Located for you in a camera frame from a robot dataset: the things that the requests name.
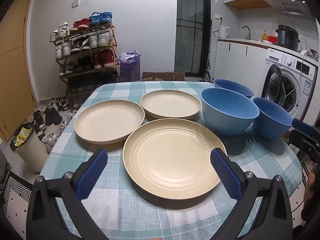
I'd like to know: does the range hood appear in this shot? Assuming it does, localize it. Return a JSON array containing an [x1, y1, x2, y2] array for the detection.
[[264, 0, 313, 20]]

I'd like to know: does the grey plastic bag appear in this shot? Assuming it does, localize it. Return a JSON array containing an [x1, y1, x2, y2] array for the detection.
[[306, 47, 320, 62]]

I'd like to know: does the blue bowl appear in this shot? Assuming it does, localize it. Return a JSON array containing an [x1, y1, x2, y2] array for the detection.
[[252, 97, 293, 140], [213, 78, 255, 99], [200, 88, 260, 137]]

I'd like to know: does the open cardboard box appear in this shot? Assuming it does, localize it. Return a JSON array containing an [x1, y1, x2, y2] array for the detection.
[[136, 77, 163, 83]]

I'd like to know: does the white cable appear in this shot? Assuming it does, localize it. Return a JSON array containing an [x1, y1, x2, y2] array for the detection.
[[284, 51, 308, 98]]

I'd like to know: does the black white patterned rug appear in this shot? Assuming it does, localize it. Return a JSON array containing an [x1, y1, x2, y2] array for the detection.
[[0, 170, 34, 220]]

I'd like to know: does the cream round plate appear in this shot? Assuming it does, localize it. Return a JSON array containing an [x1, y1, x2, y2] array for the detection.
[[140, 89, 202, 121], [123, 118, 228, 197], [74, 102, 146, 145]]

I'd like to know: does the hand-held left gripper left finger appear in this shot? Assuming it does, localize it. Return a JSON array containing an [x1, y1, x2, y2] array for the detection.
[[26, 149, 110, 240]]

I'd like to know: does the person's right hand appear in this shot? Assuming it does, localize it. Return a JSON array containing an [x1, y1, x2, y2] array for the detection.
[[304, 162, 317, 203]]

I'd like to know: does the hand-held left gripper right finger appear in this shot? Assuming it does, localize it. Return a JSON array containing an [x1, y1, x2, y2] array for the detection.
[[210, 148, 293, 240]]

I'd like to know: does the purple trash bag bin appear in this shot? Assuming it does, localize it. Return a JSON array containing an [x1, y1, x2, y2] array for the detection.
[[118, 51, 142, 83]]

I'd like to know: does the yellow wooden door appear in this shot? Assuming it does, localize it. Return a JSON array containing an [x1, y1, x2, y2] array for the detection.
[[0, 0, 37, 143]]

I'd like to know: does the wooden shoe rack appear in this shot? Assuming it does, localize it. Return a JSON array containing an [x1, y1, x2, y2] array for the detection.
[[51, 22, 120, 100]]

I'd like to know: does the scattered pile of shoes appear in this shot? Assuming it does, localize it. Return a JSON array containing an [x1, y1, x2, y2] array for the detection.
[[32, 95, 80, 153]]

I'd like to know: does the stick vacuum cleaner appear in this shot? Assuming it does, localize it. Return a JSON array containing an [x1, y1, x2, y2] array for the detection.
[[201, 19, 213, 82]]

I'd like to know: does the black pressure cooker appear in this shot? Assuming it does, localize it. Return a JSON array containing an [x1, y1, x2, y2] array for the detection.
[[276, 25, 301, 52]]

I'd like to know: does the white kitchen base cabinet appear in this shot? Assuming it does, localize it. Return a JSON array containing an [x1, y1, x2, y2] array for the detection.
[[212, 38, 270, 98]]

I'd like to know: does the shoe rack with shoes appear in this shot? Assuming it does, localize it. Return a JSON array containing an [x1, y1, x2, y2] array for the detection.
[[49, 11, 119, 98]]

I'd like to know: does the black glass door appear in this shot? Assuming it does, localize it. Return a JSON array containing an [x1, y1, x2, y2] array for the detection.
[[174, 0, 212, 78]]

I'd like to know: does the cream trash bin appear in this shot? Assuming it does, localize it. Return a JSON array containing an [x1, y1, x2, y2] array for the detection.
[[9, 122, 50, 173]]

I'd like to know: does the teal white checked tablecloth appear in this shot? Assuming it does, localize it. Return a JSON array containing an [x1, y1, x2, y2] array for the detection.
[[39, 81, 303, 240]]

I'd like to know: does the white washing machine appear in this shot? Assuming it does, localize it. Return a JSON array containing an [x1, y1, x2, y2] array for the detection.
[[260, 48, 320, 121]]

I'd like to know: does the white electric kettle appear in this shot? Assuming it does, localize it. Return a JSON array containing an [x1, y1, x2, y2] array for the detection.
[[219, 25, 230, 39]]

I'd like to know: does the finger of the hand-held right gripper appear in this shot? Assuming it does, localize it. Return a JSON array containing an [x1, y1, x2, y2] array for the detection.
[[289, 129, 320, 161], [292, 118, 315, 137]]

